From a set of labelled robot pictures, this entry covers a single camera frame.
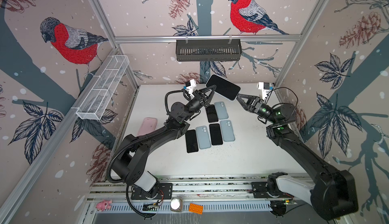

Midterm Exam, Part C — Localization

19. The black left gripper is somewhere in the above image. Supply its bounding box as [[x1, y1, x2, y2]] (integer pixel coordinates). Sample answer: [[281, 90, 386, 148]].
[[182, 87, 215, 123]]

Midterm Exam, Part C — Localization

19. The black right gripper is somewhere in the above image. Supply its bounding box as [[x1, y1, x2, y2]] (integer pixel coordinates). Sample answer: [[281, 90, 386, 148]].
[[237, 96, 279, 127]]

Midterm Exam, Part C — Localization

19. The black phone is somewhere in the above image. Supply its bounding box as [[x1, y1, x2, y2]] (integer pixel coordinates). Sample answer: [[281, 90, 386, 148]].
[[206, 75, 241, 101]]

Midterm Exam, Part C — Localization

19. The large phone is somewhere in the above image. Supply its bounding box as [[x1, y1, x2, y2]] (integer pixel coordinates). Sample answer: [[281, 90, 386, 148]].
[[220, 120, 235, 142]]

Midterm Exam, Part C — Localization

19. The blue phone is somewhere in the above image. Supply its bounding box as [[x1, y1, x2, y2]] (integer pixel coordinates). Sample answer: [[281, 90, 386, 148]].
[[209, 123, 223, 146]]

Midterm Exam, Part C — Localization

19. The black phone table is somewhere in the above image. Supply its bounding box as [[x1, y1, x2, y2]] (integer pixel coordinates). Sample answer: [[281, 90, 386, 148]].
[[185, 130, 199, 153]]

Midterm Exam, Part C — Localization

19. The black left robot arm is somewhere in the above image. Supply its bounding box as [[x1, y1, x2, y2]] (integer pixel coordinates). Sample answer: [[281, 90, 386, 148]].
[[106, 85, 216, 192]]

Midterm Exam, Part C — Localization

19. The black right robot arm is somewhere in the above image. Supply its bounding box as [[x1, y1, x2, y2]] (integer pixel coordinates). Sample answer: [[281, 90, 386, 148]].
[[237, 94, 359, 221]]

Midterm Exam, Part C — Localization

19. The small phone light case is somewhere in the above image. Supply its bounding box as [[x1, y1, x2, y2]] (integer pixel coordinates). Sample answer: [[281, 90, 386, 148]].
[[214, 101, 229, 120]]

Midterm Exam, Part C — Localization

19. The pink phone case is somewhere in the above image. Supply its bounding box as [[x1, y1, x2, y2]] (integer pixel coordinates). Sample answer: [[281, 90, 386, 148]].
[[137, 117, 158, 136]]

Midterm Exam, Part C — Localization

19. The clear jar white lid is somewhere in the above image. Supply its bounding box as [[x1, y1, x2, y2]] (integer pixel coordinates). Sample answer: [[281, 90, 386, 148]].
[[170, 197, 183, 212]]

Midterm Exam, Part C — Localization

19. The orange toy brick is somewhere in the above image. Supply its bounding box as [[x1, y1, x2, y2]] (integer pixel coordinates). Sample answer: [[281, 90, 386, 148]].
[[188, 203, 204, 215]]

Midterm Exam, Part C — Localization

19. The pink pig toy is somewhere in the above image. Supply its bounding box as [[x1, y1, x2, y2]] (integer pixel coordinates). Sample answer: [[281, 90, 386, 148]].
[[96, 200, 112, 212]]

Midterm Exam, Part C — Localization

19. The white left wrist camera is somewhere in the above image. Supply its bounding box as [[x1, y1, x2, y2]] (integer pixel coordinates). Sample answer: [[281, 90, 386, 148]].
[[183, 79, 197, 100]]

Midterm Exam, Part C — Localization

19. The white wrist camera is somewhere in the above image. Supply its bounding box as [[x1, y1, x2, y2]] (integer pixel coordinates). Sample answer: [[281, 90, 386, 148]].
[[183, 79, 197, 100], [257, 82, 273, 100]]

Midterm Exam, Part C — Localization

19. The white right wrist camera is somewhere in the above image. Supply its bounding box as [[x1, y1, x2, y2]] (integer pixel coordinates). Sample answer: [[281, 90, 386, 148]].
[[257, 82, 273, 100]]

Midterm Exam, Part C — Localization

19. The black wire wall basket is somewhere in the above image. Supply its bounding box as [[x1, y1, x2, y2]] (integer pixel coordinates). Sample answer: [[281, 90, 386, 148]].
[[176, 39, 242, 62]]

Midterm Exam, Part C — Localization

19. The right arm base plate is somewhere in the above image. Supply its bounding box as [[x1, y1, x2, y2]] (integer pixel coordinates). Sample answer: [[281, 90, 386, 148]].
[[251, 181, 278, 199]]

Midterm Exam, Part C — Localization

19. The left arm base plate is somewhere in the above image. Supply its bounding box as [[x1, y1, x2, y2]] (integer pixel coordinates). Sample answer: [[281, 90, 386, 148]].
[[131, 182, 173, 200]]

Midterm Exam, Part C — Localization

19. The white mesh wall basket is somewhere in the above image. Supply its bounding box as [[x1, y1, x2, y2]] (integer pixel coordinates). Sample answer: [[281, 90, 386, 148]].
[[76, 55, 129, 120]]

